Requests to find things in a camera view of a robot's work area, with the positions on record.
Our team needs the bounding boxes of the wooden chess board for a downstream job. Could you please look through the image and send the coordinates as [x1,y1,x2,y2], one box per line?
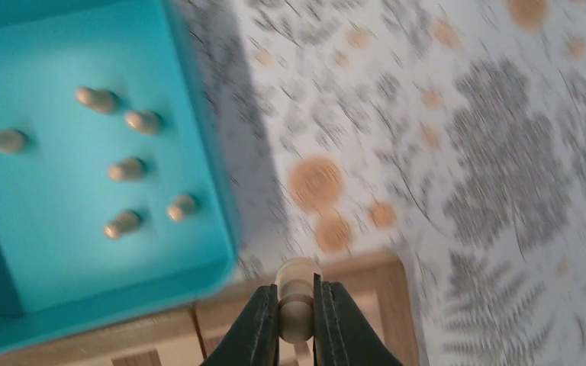
[0,252,420,365]

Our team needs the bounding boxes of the teal plastic tray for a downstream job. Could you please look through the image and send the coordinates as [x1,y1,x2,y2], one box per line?
[0,1,239,354]

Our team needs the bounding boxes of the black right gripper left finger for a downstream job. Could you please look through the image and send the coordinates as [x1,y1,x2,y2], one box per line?
[201,284,279,366]

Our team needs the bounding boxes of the floral table mat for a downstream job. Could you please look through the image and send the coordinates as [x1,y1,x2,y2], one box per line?
[177,1,586,365]

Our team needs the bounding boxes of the light wooden pawn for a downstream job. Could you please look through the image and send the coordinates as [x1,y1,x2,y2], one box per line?
[275,257,322,344]

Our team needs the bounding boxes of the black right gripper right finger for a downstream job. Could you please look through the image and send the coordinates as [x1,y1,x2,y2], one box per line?
[314,274,400,366]

